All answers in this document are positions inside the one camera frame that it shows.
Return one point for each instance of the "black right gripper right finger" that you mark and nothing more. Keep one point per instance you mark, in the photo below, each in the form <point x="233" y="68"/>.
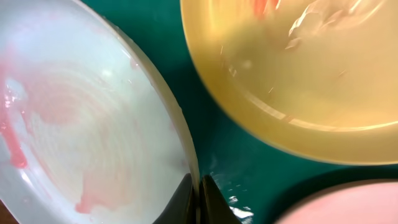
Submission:
<point x="213" y="207"/>

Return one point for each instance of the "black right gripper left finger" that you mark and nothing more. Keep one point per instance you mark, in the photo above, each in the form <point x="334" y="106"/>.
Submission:
<point x="181" y="208"/>

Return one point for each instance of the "light blue plate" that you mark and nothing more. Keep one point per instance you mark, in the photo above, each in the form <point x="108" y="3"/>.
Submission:
<point x="90" y="130"/>

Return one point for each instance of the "pink plate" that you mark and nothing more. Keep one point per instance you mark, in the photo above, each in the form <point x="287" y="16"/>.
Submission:
<point x="362" y="202"/>

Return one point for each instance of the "yellow plate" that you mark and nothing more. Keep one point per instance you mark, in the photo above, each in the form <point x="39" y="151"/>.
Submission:
<point x="315" y="78"/>

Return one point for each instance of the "teal plastic tray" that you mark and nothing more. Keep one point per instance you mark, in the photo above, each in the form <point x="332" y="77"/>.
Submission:
<point x="251" y="175"/>

